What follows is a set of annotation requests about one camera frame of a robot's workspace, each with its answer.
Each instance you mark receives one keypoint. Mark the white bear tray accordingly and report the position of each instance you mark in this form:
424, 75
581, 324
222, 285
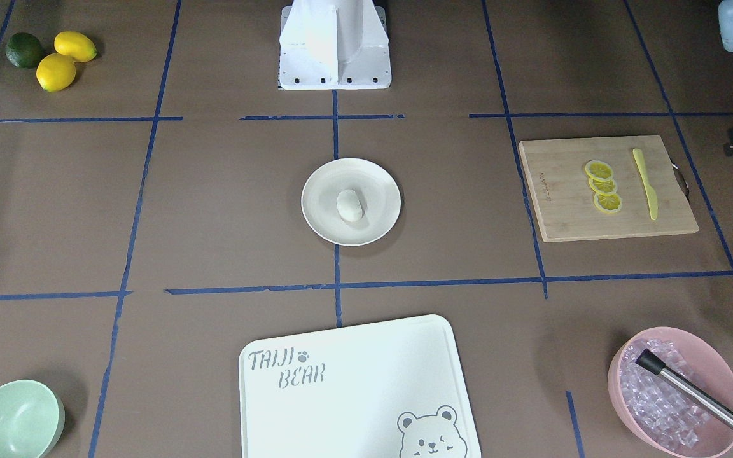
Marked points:
390, 389

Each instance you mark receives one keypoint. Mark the yellow plastic knife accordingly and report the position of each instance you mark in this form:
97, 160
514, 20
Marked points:
649, 190

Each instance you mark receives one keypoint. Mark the middle lemon slice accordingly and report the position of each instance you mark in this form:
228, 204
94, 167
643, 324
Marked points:
607, 187

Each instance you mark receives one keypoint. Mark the lemon slice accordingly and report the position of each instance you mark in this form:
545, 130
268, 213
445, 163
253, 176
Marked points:
607, 187
609, 204
598, 171

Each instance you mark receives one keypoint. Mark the top lemon slice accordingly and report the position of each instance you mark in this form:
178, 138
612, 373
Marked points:
598, 171

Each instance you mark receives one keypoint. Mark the bottom lemon slice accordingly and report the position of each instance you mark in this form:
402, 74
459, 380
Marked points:
609, 204

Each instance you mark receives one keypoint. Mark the bamboo cutting board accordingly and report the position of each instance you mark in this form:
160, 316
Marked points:
562, 197

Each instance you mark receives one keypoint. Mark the metal rod black tip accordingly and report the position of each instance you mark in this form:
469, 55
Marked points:
652, 363

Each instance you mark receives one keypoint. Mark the pink bowl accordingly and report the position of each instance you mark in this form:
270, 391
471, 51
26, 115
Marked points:
717, 381

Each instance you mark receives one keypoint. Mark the clear ice cubes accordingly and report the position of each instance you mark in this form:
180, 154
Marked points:
669, 417

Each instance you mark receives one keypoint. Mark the cream round plate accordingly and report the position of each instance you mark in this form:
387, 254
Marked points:
378, 191

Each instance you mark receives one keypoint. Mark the rear yellow lemon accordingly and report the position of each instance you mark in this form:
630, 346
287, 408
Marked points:
75, 45

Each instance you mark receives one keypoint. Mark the yellow lemon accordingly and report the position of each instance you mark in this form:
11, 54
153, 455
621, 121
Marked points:
56, 72
75, 45

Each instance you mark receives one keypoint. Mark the front yellow lemon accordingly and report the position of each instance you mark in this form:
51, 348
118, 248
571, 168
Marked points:
56, 72

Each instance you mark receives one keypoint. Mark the green lime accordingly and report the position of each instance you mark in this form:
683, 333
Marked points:
24, 50

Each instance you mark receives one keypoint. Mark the green bowl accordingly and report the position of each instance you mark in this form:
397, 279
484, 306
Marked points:
32, 419

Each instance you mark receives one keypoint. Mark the metal cutting board handle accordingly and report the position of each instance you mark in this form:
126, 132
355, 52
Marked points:
681, 180

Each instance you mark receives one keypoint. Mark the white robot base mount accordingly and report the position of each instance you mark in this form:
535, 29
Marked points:
334, 45

